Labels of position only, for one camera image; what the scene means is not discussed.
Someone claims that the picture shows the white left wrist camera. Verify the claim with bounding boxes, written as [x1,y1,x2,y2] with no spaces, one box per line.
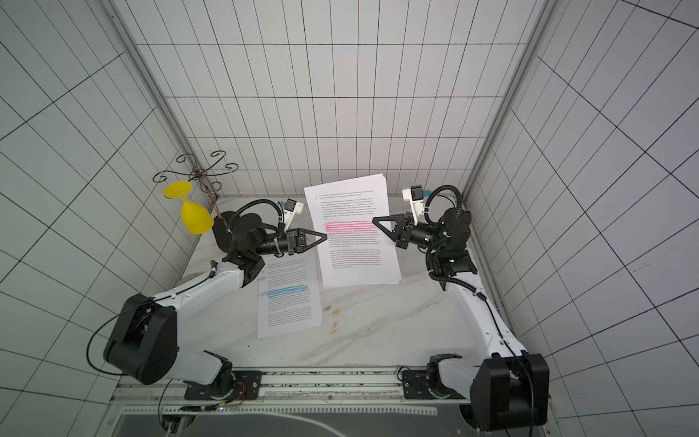
[280,198,304,231]

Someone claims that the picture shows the blue highlighted paper document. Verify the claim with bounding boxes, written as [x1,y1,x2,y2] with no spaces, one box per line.
[257,252,323,339]

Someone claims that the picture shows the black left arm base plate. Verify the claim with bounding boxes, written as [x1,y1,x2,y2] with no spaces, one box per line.
[184,371,263,402]

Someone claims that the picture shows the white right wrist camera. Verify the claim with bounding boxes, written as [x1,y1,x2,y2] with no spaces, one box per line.
[402,185,428,225]

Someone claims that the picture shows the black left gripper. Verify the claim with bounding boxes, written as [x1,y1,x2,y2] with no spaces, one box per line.
[255,226,328,254]

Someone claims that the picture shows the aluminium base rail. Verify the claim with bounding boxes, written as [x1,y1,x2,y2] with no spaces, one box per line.
[112,366,473,416]

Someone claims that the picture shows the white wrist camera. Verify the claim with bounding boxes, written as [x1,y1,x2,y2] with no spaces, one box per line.
[280,198,304,231]
[402,185,428,225]

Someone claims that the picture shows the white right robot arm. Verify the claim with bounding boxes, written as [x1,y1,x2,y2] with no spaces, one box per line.
[372,207,550,432]

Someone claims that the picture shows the pink highlighted paper document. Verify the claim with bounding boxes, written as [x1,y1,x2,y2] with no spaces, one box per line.
[304,174,402,290]

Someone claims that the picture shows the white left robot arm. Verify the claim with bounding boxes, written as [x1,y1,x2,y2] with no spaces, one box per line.
[103,213,328,395]

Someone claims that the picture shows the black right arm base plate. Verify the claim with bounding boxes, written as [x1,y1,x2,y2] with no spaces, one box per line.
[397,367,464,401]

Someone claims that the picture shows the copper wire glass holder stand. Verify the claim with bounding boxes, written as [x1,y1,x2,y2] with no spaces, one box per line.
[152,149,240,252]

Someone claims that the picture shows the yellow plastic wine glass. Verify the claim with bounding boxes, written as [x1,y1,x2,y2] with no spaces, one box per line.
[163,181,214,235]

